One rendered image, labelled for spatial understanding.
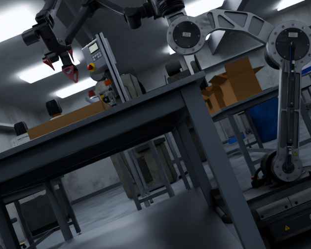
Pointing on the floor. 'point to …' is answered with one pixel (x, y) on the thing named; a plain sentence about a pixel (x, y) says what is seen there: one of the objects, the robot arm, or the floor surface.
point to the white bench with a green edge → (15, 197)
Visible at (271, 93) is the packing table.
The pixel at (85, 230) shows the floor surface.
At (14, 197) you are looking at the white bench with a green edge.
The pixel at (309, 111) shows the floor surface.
